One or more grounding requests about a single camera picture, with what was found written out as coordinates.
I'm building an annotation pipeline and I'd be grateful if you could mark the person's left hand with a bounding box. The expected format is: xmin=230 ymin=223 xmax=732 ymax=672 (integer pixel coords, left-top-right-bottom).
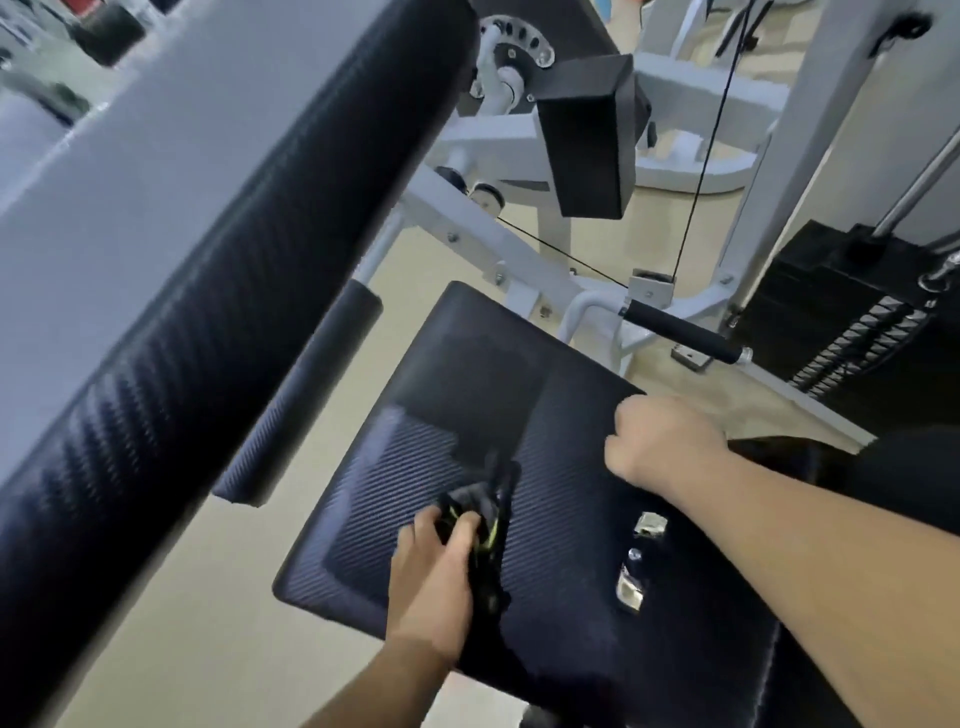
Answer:
xmin=384 ymin=506 xmax=485 ymax=671

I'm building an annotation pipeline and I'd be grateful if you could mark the person's right hand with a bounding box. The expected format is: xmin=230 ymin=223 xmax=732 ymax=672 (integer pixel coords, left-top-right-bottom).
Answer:
xmin=603 ymin=394 xmax=730 ymax=505

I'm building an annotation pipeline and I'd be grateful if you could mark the person's right forearm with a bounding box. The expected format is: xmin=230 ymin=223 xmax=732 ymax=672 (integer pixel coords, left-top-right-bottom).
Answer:
xmin=658 ymin=447 xmax=960 ymax=728

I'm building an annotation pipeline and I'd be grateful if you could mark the person's left forearm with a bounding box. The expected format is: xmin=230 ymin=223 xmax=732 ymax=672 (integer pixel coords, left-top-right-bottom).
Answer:
xmin=298 ymin=637 xmax=459 ymax=728

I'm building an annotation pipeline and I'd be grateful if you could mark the black padded seat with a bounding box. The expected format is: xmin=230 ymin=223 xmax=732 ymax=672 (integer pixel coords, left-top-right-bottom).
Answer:
xmin=271 ymin=280 xmax=785 ymax=728

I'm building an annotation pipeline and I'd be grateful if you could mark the black weight stack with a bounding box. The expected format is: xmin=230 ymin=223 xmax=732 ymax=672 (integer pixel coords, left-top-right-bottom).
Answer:
xmin=738 ymin=219 xmax=960 ymax=430

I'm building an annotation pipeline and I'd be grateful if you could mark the black block pad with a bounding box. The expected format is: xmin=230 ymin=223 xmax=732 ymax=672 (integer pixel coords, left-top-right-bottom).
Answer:
xmin=534 ymin=52 xmax=652 ymax=221

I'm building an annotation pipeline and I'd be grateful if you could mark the silver snap clip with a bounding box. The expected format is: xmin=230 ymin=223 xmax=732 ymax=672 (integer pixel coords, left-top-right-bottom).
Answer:
xmin=918 ymin=251 xmax=960 ymax=295

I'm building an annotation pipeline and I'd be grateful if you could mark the black padded backrest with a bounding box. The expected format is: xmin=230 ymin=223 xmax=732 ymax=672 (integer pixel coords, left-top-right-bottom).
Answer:
xmin=0 ymin=0 xmax=481 ymax=728

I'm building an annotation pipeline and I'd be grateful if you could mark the chrome guide rod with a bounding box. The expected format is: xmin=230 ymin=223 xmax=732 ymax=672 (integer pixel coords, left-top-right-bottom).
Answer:
xmin=868 ymin=131 xmax=960 ymax=243

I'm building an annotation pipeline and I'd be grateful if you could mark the silver holed adjustment disc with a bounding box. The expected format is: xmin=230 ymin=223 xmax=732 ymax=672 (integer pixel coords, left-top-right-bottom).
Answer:
xmin=474 ymin=15 xmax=558 ymax=78

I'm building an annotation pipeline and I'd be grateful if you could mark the black padded roller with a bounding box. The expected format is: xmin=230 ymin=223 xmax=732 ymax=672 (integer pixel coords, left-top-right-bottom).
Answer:
xmin=71 ymin=0 xmax=147 ymax=67

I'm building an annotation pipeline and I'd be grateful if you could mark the short black rubber handle grip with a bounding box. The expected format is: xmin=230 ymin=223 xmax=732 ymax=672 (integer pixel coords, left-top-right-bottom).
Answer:
xmin=624 ymin=300 xmax=753 ymax=366

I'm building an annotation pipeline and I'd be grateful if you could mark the silver pulley bracket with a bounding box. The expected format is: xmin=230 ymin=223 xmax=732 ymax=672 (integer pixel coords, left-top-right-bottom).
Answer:
xmin=626 ymin=268 xmax=678 ymax=307

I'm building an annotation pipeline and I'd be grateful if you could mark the long black foam handle grip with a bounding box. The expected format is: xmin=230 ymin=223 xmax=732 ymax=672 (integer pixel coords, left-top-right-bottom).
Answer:
xmin=212 ymin=282 xmax=384 ymax=510

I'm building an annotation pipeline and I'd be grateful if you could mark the black steel cable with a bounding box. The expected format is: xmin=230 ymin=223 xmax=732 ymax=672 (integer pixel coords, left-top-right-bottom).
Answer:
xmin=491 ymin=0 xmax=774 ymax=291

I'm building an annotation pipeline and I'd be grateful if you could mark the white gym machine frame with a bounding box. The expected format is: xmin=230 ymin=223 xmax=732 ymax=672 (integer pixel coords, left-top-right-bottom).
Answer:
xmin=358 ymin=0 xmax=960 ymax=451

